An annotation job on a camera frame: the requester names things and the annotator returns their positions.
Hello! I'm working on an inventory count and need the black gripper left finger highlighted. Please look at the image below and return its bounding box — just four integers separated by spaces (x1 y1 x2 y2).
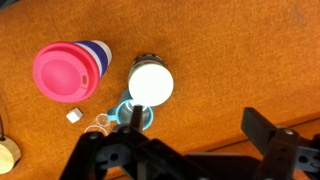
59 105 202 180

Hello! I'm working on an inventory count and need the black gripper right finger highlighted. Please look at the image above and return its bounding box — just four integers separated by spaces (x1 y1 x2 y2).
241 106 320 180

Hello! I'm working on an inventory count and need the orange fabric couch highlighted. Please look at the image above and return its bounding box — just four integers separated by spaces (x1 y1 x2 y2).
0 0 320 180

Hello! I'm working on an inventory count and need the small clear plastic cup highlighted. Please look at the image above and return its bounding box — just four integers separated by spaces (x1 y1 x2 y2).
83 112 112 137

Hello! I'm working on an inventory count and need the small white cube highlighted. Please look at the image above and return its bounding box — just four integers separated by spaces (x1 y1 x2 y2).
65 107 84 124

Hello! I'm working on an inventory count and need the white blue cup pink lid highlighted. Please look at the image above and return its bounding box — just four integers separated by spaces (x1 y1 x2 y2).
32 39 113 104

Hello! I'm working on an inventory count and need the wooden round object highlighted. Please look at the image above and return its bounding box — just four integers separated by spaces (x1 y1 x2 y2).
0 134 22 175

